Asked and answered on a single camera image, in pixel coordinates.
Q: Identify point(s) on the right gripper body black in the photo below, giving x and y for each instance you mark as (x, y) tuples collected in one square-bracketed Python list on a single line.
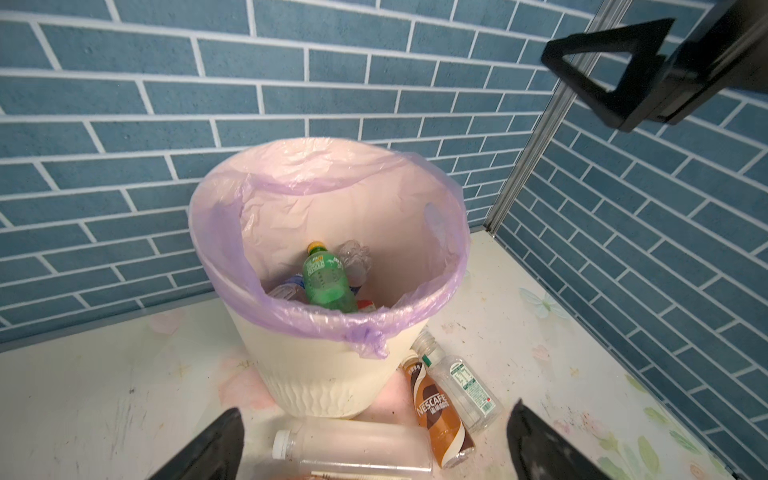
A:
[(727, 50)]

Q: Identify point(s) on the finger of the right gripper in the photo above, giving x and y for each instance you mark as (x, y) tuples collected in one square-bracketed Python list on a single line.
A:
[(614, 72)]

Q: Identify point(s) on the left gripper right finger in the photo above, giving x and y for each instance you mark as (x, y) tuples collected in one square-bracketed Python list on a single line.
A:
[(537, 451)]

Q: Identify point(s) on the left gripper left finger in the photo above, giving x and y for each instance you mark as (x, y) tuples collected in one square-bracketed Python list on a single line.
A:
[(216, 453)]

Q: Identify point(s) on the green plastic bottle yellow cap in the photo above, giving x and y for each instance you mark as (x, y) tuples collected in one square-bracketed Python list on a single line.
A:
[(326, 282)]

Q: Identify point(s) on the clear bottle blue label white cap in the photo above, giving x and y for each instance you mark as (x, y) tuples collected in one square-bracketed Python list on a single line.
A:
[(292, 289)]

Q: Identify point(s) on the white ribbed trash bin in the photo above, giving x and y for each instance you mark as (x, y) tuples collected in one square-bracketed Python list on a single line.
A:
[(320, 378)]

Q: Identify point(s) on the purple plastic bin liner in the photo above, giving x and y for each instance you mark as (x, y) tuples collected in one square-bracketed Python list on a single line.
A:
[(253, 216)]

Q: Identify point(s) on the clear bottle green white label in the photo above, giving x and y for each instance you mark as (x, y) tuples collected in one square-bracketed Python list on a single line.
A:
[(475, 402)]

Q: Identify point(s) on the brown coffee bottle upright-lying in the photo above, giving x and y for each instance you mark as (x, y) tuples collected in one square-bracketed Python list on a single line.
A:
[(451, 442)]

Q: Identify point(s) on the frosted clear square bottle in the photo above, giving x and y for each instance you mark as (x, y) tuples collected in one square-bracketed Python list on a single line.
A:
[(350, 449)]

